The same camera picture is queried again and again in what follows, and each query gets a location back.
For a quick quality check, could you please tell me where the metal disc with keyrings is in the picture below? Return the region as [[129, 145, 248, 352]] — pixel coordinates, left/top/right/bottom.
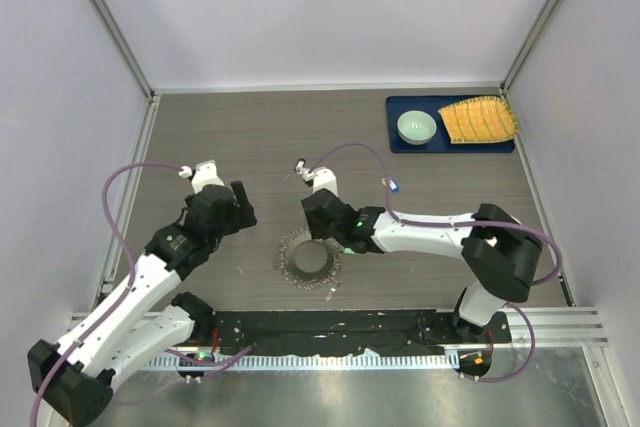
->
[[274, 227, 343, 301]]

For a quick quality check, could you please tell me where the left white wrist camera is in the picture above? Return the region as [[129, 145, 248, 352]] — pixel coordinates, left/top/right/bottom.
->
[[178, 160, 225, 194]]

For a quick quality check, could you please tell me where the yellow woven cloth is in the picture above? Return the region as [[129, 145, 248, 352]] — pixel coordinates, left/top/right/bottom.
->
[[438, 96, 520, 145]]

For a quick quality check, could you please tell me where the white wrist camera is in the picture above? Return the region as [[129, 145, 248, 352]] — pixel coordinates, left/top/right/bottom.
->
[[178, 160, 225, 194], [301, 167, 338, 196]]

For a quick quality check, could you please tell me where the blue tray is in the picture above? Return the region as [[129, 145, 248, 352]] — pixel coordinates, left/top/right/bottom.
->
[[386, 96, 515, 154]]

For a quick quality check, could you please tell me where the right aluminium frame rail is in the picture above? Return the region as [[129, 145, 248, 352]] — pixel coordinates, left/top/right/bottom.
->
[[502, 0, 590, 305]]

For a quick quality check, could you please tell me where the key with black tag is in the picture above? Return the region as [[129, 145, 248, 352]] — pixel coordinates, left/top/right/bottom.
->
[[294, 158, 308, 175]]

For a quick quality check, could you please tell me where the front aluminium frame rail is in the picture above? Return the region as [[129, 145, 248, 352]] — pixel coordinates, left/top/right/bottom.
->
[[68, 307, 609, 348]]

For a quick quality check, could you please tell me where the aluminium frame rail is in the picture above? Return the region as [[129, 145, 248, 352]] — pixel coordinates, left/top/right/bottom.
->
[[68, 307, 609, 348], [88, 0, 159, 307], [502, 0, 590, 305]]

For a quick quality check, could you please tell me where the left aluminium frame rail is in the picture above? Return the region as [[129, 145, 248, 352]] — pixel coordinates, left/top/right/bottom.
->
[[88, 0, 159, 307]]

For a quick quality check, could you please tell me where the key with blue tag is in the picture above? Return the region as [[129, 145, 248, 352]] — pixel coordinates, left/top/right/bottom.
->
[[381, 177, 399, 193]]

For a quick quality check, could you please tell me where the white cable duct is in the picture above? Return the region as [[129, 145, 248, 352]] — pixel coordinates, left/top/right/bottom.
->
[[144, 352, 460, 373]]

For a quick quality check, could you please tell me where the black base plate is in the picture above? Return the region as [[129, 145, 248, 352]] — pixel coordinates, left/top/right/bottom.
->
[[189, 309, 512, 357]]

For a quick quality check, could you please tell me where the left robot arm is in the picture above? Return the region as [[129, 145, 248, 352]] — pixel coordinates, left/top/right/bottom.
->
[[27, 180, 257, 426]]

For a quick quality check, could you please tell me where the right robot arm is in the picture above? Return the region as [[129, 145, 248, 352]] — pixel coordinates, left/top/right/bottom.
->
[[301, 189, 542, 342]]

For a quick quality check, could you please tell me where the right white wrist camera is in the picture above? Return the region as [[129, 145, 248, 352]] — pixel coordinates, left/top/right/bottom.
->
[[301, 167, 338, 196]]

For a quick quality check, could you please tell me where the pale green bowl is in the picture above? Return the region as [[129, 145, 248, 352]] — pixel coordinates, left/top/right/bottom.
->
[[396, 110, 437, 146]]

